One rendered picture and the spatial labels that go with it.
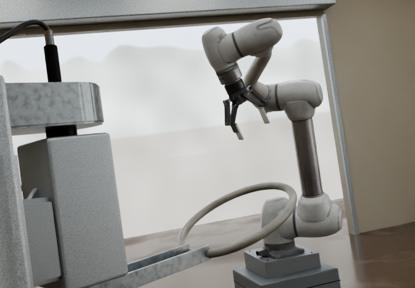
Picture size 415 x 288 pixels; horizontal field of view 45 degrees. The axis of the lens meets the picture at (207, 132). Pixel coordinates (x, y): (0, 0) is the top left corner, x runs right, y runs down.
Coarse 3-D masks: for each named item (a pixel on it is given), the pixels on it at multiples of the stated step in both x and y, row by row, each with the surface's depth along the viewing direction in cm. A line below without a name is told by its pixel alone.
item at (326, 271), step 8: (240, 272) 254; (248, 272) 251; (304, 272) 236; (312, 272) 234; (320, 272) 234; (328, 272) 235; (336, 272) 236; (240, 280) 252; (248, 280) 240; (256, 280) 234; (264, 280) 232; (272, 280) 230; (280, 280) 229; (288, 280) 229; (296, 280) 230; (304, 280) 231; (312, 280) 232; (320, 280) 233; (328, 280) 235; (336, 280) 236
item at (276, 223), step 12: (240, 192) 211; (288, 192) 188; (216, 204) 211; (288, 204) 178; (288, 216) 174; (264, 228) 169; (276, 228) 170; (180, 240) 190; (240, 240) 168; (252, 240) 167; (216, 252) 170; (228, 252) 168
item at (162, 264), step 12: (168, 252) 175; (180, 252) 178; (192, 252) 168; (204, 252) 171; (132, 264) 165; (144, 264) 168; (156, 264) 158; (168, 264) 161; (180, 264) 164; (192, 264) 167; (132, 276) 152; (144, 276) 154; (156, 276) 157
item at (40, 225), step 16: (32, 208) 130; (48, 208) 133; (32, 224) 130; (48, 224) 132; (32, 240) 129; (48, 240) 132; (32, 256) 129; (48, 256) 131; (32, 272) 128; (48, 272) 131
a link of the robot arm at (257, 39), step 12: (252, 24) 180; (264, 24) 179; (276, 24) 179; (240, 36) 180; (252, 36) 179; (264, 36) 178; (276, 36) 179; (240, 48) 181; (252, 48) 181; (264, 48) 182; (264, 60) 196; (252, 72) 206; (252, 84) 213; (252, 96) 223; (264, 96) 226
